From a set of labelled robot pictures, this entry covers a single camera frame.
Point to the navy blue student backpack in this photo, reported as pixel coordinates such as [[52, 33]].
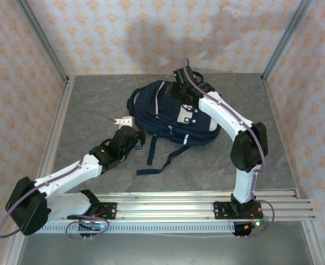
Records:
[[167, 116]]

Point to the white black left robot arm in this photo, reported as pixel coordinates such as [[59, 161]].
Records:
[[68, 174]]

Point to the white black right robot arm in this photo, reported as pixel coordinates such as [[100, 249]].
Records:
[[223, 113]]

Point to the small circuit board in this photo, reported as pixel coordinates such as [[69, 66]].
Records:
[[257, 223], [94, 228]]

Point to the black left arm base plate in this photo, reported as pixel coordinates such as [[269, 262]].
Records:
[[111, 211]]

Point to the aluminium table side rail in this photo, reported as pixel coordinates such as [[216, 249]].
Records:
[[53, 138]]

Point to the aluminium mounting rail beam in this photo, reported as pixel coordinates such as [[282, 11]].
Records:
[[165, 205]]

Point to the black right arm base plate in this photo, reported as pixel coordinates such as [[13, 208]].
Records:
[[220, 211]]

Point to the aluminium corner post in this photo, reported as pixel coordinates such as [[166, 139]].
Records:
[[287, 36], [41, 36]]

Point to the aluminium frame leg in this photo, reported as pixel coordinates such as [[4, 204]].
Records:
[[315, 243], [14, 251]]

